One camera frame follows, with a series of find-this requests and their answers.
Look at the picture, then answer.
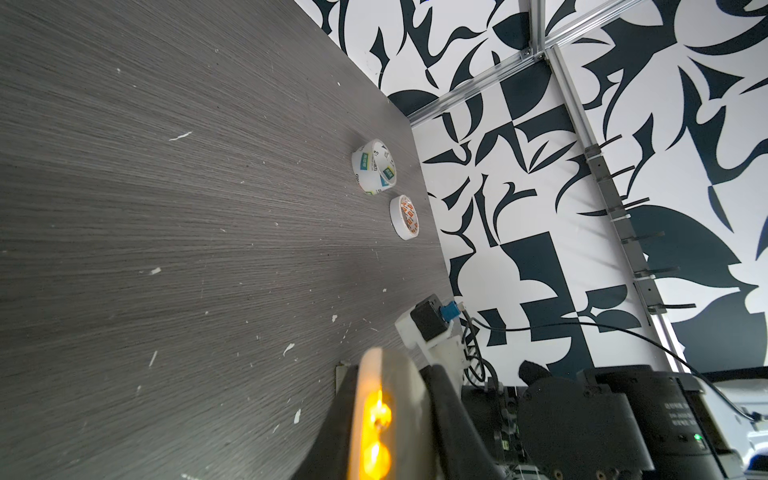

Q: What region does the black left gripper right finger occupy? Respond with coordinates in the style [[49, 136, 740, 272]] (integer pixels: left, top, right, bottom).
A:
[[420, 364, 504, 480]]

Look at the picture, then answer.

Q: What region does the small white orange tape roll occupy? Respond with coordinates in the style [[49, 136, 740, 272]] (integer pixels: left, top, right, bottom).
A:
[[389, 195, 419, 241]]

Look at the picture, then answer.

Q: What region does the large clear printed tape roll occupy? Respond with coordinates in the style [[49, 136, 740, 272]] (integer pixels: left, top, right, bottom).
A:
[[350, 139, 397, 195]]

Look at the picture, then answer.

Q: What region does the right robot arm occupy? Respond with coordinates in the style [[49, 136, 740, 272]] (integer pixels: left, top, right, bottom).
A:
[[461, 320, 767, 479]]

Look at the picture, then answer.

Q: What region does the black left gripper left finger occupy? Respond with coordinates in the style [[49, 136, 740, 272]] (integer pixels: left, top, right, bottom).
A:
[[292, 366, 359, 480]]

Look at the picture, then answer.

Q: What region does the black wall hook rack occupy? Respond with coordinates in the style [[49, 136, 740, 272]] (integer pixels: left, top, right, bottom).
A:
[[584, 135, 696, 315]]

